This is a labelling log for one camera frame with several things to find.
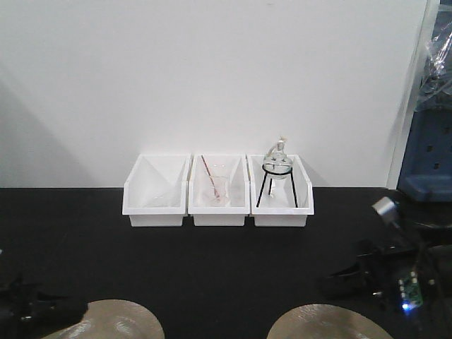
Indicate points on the clear glass beaker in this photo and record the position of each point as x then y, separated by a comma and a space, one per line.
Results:
207, 196

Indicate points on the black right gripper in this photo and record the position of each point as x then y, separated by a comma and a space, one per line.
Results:
376, 271

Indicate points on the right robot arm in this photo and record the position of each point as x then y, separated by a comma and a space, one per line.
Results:
413, 268

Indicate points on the white storage bin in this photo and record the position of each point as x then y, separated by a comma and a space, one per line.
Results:
156, 190
277, 207
233, 166

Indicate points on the grey blue drying pegboard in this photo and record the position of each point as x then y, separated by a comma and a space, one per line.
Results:
426, 169

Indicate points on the right white storage bin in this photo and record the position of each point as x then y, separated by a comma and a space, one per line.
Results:
277, 207

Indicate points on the plastic bag of pegs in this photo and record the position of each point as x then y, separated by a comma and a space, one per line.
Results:
435, 89

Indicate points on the glass alcohol lamp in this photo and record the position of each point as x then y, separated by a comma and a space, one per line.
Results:
276, 163

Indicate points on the left white storage bin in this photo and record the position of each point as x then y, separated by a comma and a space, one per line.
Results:
156, 190

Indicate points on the beige round plate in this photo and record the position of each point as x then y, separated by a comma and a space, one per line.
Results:
114, 318
325, 321

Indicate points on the black wire tripod stand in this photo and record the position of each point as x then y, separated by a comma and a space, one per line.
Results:
263, 183

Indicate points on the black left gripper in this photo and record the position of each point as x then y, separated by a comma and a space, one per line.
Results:
24, 307

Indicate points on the middle white storage bin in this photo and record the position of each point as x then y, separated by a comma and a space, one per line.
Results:
233, 166

